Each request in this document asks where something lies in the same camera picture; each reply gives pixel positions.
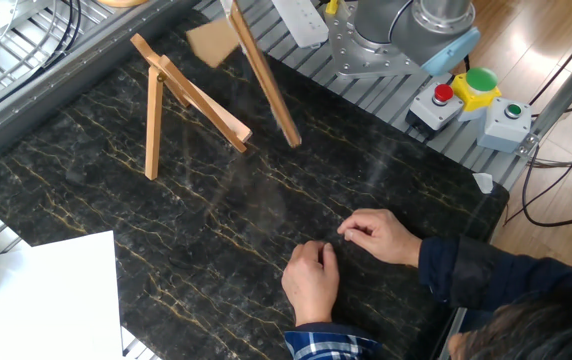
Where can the person's right hand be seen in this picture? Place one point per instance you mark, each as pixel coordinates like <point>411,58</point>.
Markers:
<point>386,237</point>

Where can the round wooden stand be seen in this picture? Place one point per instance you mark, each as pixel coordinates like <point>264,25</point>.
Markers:
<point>121,3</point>

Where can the white paper sheet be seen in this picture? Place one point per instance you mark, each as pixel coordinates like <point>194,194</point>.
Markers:
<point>41,305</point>
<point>1,267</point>

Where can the grey aluminium post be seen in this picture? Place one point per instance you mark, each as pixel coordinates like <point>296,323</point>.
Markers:
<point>566,92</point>

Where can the person's left forearm dark sleeve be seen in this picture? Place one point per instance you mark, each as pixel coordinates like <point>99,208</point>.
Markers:
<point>326,347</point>

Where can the wooden easel stand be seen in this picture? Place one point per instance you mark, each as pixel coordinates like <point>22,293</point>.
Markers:
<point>153,130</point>

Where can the grey box red button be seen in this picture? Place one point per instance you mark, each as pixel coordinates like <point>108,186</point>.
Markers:
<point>431,110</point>

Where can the person's head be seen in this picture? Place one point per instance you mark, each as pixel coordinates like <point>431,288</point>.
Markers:
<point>541,330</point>

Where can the yellow plastic clip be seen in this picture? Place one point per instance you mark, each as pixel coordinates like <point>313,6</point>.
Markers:
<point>332,7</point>

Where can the wooden photo frame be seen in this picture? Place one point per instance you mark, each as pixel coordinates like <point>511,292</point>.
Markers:
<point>266,75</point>

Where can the blue jeans leg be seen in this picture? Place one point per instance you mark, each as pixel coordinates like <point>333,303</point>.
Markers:
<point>476,320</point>

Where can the grey box green button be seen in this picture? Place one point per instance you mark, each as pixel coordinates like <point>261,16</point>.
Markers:
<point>503,127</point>

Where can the yellow box green mushroom button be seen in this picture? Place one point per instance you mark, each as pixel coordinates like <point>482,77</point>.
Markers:
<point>476,87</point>

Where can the person's right forearm dark sleeve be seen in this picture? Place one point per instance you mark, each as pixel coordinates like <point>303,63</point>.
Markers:
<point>491,275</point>

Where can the person's left hand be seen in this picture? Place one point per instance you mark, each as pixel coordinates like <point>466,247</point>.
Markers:
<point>311,285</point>

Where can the white power strip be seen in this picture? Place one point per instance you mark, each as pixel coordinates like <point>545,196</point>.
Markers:
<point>303,22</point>

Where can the white tape scrap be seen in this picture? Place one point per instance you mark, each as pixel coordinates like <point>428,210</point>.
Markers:
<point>484,182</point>

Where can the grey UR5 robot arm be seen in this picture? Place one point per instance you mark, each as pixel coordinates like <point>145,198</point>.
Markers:
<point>401,30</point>

